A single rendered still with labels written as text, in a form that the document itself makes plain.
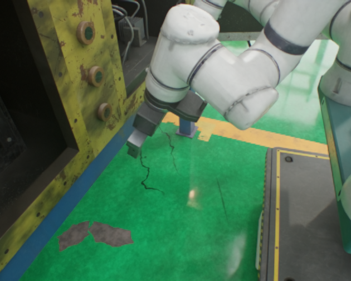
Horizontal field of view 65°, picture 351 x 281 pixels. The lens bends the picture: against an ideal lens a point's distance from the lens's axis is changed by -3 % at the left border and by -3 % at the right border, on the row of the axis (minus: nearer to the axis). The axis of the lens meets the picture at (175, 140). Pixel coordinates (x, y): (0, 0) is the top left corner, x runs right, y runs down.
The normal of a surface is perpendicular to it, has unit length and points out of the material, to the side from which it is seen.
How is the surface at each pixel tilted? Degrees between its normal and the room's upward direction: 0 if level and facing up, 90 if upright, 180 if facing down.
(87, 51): 90
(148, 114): 25
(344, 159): 0
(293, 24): 94
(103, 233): 0
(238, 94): 54
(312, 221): 0
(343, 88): 68
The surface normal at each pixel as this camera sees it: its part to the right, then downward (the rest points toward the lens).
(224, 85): -0.26, 0.06
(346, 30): -0.99, 0.10
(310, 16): -0.25, 0.77
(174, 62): -0.63, 0.54
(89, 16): 0.92, 0.25
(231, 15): 0.01, 0.68
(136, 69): -0.03, -0.73
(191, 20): 0.22, -0.49
